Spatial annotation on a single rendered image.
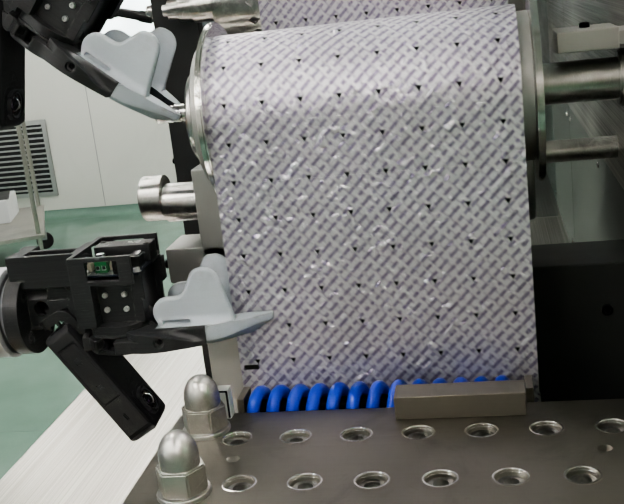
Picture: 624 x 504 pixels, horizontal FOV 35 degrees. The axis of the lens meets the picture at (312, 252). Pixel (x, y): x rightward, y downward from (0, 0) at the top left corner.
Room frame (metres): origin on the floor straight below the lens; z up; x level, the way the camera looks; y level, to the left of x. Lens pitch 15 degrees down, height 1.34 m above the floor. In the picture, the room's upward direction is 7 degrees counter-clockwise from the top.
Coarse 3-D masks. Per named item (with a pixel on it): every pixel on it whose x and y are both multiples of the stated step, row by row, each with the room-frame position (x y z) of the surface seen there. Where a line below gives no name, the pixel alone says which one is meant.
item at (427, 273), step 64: (256, 192) 0.75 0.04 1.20; (320, 192) 0.74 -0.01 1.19; (384, 192) 0.74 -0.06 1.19; (448, 192) 0.73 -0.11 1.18; (512, 192) 0.72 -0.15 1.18; (256, 256) 0.76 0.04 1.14; (320, 256) 0.75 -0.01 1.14; (384, 256) 0.74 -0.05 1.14; (448, 256) 0.73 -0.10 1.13; (512, 256) 0.72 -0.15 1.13; (320, 320) 0.75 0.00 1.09; (384, 320) 0.74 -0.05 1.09; (448, 320) 0.73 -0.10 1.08; (512, 320) 0.72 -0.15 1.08; (256, 384) 0.76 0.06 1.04
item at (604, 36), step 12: (588, 24) 0.77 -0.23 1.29; (600, 24) 0.78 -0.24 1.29; (612, 24) 0.77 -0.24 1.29; (552, 36) 0.79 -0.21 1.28; (564, 36) 0.75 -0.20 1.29; (576, 36) 0.75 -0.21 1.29; (588, 36) 0.74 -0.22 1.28; (600, 36) 0.74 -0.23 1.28; (612, 36) 0.74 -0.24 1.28; (564, 48) 0.75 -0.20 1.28; (576, 48) 0.75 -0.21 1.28; (588, 48) 0.74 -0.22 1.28; (600, 48) 0.74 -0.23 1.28; (612, 48) 0.74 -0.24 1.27
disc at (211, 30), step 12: (216, 24) 0.83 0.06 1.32; (204, 36) 0.79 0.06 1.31; (204, 48) 0.78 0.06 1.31; (204, 60) 0.78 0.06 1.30; (204, 72) 0.77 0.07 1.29; (204, 96) 0.76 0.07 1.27; (204, 108) 0.76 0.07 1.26; (204, 120) 0.75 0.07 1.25; (204, 132) 0.75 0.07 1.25; (204, 144) 0.75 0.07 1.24; (204, 156) 0.75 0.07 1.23
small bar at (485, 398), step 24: (408, 384) 0.70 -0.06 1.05; (432, 384) 0.69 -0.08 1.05; (456, 384) 0.69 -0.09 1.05; (480, 384) 0.68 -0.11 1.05; (504, 384) 0.68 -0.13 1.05; (408, 408) 0.67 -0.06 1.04; (432, 408) 0.67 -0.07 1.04; (456, 408) 0.67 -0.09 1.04; (480, 408) 0.66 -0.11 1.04; (504, 408) 0.66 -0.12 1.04
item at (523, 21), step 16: (528, 16) 0.76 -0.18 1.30; (528, 32) 0.74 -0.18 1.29; (528, 48) 0.73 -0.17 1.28; (192, 64) 0.79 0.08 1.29; (528, 64) 0.72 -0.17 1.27; (192, 80) 0.78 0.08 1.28; (528, 80) 0.72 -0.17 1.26; (192, 96) 0.77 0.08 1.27; (528, 96) 0.72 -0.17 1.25; (192, 112) 0.77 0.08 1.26; (528, 112) 0.72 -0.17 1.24; (192, 128) 0.77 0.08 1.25; (528, 128) 0.73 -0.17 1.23; (528, 144) 0.74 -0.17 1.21; (528, 160) 0.76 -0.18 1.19; (208, 176) 0.79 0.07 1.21
